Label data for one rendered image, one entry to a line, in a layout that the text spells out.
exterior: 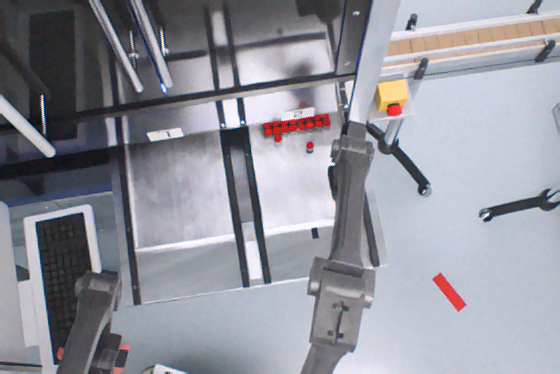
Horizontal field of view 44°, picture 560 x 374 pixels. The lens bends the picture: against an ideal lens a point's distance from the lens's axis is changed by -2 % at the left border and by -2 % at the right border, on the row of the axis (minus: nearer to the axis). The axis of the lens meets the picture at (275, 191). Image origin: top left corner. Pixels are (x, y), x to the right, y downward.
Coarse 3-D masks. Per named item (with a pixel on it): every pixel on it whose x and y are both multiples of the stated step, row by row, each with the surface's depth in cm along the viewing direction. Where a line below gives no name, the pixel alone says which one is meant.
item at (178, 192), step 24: (144, 144) 195; (168, 144) 195; (192, 144) 194; (216, 144) 194; (144, 168) 193; (168, 168) 193; (192, 168) 193; (216, 168) 193; (144, 192) 191; (168, 192) 191; (192, 192) 191; (216, 192) 191; (144, 216) 190; (168, 216) 189; (192, 216) 189; (216, 216) 189; (144, 240) 188; (168, 240) 188; (192, 240) 184
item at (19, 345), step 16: (0, 208) 191; (0, 224) 189; (0, 240) 186; (0, 256) 184; (0, 272) 181; (0, 288) 179; (16, 288) 191; (0, 304) 177; (16, 304) 188; (0, 320) 174; (16, 320) 186; (0, 336) 172; (16, 336) 183; (0, 352) 170; (16, 352) 181
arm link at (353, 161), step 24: (360, 144) 146; (336, 168) 144; (360, 168) 140; (360, 192) 135; (336, 216) 132; (360, 216) 131; (336, 240) 125; (312, 264) 123; (336, 264) 121; (360, 264) 122; (312, 288) 118
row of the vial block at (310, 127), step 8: (328, 120) 191; (288, 128) 190; (296, 128) 190; (304, 128) 190; (312, 128) 191; (320, 128) 191; (328, 128) 192; (272, 136) 193; (288, 136) 193; (296, 136) 194
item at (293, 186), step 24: (336, 120) 195; (264, 144) 194; (288, 144) 194; (264, 168) 192; (288, 168) 192; (312, 168) 192; (264, 192) 191; (288, 192) 190; (312, 192) 190; (264, 216) 189; (288, 216) 189; (312, 216) 189
